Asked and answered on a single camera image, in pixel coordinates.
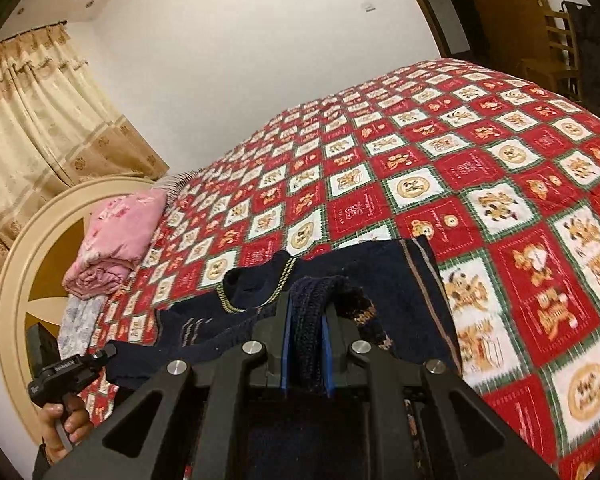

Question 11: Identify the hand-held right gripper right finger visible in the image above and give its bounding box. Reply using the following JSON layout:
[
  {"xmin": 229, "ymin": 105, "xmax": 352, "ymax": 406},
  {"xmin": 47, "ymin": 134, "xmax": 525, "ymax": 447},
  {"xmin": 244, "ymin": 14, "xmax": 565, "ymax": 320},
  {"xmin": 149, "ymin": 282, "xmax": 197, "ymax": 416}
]
[{"xmin": 320, "ymin": 303, "xmax": 561, "ymax": 480}]

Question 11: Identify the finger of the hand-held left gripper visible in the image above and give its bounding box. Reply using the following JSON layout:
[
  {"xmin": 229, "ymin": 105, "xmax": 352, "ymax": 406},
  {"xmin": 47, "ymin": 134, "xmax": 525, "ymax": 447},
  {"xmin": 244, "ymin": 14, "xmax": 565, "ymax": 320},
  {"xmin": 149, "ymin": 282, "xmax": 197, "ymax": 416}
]
[{"xmin": 91, "ymin": 342, "xmax": 118, "ymax": 368}]

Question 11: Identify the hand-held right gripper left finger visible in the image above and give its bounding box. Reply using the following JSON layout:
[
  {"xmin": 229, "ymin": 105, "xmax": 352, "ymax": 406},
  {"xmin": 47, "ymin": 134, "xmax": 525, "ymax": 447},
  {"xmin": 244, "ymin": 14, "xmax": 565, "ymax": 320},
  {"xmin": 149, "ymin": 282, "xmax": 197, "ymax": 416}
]
[{"xmin": 40, "ymin": 292, "xmax": 294, "ymax": 480}]

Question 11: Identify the navy patterned knit sweater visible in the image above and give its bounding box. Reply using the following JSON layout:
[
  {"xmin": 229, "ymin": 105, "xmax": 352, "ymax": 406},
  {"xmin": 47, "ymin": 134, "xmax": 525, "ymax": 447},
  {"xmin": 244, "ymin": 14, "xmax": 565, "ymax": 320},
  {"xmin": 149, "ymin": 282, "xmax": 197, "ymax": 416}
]
[{"xmin": 102, "ymin": 237, "xmax": 464, "ymax": 480}]

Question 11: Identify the person's left forearm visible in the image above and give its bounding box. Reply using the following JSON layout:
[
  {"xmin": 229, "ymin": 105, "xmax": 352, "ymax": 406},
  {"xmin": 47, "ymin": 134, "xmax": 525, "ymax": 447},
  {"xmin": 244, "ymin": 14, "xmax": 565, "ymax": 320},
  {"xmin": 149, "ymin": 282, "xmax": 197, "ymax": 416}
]
[{"xmin": 31, "ymin": 442, "xmax": 63, "ymax": 480}]

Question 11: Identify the person's left hand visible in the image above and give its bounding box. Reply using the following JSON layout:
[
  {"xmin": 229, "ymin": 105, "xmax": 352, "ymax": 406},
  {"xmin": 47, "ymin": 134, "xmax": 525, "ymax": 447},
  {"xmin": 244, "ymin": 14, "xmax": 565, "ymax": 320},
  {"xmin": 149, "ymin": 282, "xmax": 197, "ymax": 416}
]
[{"xmin": 40, "ymin": 394, "xmax": 91, "ymax": 466}]

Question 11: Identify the grey floral pillow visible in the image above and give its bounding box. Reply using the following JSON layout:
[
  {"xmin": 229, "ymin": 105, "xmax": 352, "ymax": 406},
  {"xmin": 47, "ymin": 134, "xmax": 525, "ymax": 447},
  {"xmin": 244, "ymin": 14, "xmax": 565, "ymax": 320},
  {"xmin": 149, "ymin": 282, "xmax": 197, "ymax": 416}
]
[{"xmin": 56, "ymin": 292, "xmax": 115, "ymax": 362}]

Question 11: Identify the folded pink blanket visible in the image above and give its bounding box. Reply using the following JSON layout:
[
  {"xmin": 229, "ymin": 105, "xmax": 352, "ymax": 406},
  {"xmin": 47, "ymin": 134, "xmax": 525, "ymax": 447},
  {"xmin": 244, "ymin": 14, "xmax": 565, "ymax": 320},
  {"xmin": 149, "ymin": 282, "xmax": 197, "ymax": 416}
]
[{"xmin": 62, "ymin": 189, "xmax": 169, "ymax": 297}]

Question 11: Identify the cream and brown round headboard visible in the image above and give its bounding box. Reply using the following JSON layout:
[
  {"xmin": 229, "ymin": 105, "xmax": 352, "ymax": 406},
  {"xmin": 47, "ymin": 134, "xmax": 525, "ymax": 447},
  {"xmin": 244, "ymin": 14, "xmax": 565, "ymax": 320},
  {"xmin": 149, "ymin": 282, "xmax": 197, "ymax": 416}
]
[{"xmin": 0, "ymin": 175, "xmax": 157, "ymax": 448}]

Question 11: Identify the striped grey cloth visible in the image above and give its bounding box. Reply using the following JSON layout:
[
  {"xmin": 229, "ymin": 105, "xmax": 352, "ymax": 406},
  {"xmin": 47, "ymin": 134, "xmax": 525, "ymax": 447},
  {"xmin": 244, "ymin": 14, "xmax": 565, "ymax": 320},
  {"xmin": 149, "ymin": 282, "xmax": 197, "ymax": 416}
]
[{"xmin": 152, "ymin": 168, "xmax": 202, "ymax": 194}]

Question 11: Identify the beige patterned curtain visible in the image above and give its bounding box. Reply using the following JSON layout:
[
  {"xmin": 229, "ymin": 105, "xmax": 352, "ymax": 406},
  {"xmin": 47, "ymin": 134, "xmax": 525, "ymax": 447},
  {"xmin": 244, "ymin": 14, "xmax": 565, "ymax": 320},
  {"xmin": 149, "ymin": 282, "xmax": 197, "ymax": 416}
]
[{"xmin": 0, "ymin": 25, "xmax": 170, "ymax": 292}]

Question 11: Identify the red printed patchwork bedspread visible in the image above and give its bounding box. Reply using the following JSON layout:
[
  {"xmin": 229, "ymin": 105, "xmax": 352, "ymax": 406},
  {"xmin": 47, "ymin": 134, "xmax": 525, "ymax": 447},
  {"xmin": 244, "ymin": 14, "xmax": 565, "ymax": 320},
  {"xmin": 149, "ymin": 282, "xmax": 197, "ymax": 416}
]
[{"xmin": 82, "ymin": 57, "xmax": 600, "ymax": 480}]

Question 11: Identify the dark curtain rod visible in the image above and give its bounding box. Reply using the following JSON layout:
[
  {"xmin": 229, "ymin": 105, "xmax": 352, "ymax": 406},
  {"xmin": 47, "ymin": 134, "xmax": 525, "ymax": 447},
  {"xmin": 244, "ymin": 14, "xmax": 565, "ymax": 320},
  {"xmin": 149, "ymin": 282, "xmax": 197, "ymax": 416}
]
[{"xmin": 0, "ymin": 19, "xmax": 70, "ymax": 47}]

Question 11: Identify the wooden chair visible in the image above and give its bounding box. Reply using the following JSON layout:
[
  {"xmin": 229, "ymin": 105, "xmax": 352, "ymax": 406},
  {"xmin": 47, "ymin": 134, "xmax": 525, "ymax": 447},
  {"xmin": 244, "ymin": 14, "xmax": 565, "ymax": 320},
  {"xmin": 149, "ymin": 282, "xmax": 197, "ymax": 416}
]
[{"xmin": 520, "ymin": 7, "xmax": 584, "ymax": 97}]

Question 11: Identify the brown wooden door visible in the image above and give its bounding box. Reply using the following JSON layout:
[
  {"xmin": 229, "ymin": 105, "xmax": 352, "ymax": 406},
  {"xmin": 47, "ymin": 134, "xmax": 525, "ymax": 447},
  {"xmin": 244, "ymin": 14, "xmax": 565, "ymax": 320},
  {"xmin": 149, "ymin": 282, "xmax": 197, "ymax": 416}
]
[{"xmin": 452, "ymin": 0, "xmax": 552, "ymax": 77}]

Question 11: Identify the black bag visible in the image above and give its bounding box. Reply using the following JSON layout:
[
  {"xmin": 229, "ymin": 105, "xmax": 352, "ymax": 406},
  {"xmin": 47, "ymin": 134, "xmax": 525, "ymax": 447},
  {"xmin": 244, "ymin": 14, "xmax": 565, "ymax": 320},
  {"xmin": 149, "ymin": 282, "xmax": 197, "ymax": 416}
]
[{"xmin": 560, "ymin": 0, "xmax": 600, "ymax": 127}]

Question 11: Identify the dark door frame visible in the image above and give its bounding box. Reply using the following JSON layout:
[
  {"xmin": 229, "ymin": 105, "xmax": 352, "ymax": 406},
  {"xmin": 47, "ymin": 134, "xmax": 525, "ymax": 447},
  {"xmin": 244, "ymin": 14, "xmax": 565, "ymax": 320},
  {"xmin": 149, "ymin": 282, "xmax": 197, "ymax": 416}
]
[{"xmin": 395, "ymin": 0, "xmax": 487, "ymax": 60}]

